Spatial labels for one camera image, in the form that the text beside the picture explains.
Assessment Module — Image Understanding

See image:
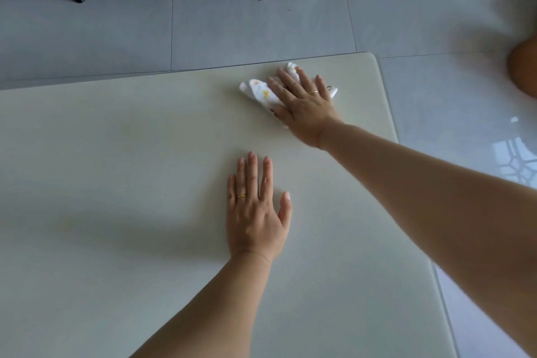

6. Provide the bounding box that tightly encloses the person's right hand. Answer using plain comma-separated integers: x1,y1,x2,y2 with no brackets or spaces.
266,67,345,151

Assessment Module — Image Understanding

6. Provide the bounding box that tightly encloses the person's left forearm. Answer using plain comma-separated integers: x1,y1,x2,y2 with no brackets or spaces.
129,250,273,358

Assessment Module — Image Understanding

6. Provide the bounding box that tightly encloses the person's right forearm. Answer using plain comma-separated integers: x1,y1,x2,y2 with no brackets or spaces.
318,119,537,358

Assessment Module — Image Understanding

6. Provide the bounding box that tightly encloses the orange round object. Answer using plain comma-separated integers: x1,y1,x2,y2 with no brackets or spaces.
506,36,537,98

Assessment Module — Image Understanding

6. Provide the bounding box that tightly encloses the white cloth with yellow print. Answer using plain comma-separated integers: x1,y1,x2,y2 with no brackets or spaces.
239,62,339,120

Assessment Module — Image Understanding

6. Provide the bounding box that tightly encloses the person's left hand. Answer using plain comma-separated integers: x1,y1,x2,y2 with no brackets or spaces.
227,152,293,264

